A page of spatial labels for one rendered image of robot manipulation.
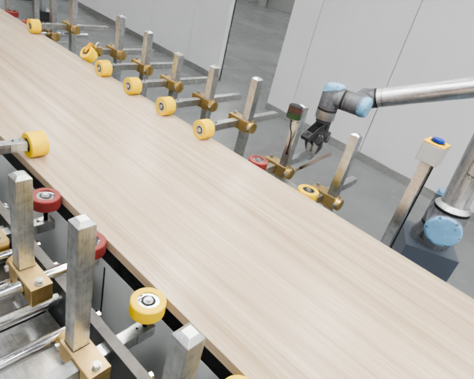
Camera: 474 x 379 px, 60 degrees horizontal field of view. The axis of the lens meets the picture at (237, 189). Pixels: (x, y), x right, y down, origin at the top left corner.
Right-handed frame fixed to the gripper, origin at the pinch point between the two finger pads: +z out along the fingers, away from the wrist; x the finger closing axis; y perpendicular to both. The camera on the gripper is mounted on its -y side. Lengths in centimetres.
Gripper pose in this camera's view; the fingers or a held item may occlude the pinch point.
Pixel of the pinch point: (308, 157)
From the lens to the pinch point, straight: 202.3
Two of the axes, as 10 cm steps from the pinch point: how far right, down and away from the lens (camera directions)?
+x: -7.1, -4.8, 5.1
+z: -2.0, 8.4, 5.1
